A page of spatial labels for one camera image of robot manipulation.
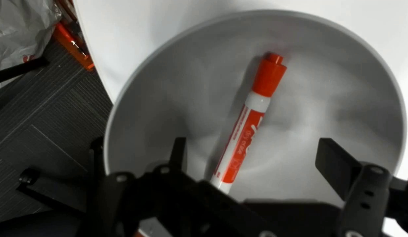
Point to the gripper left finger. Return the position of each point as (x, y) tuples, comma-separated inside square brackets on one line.
[(177, 197)]

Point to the orange bar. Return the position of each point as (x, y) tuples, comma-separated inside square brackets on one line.
[(72, 44)]

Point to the black stand foot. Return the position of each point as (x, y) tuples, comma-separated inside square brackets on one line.
[(49, 192)]

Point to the white plastic bag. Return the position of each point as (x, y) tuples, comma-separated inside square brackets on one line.
[(16, 29)]

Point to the black stand leg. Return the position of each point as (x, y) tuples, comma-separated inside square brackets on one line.
[(16, 70)]

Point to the grey bowl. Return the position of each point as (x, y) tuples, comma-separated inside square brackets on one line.
[(315, 98)]

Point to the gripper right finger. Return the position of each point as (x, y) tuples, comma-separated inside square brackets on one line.
[(365, 194)]

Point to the red dry erase marker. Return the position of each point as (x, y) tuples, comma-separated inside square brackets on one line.
[(248, 128)]

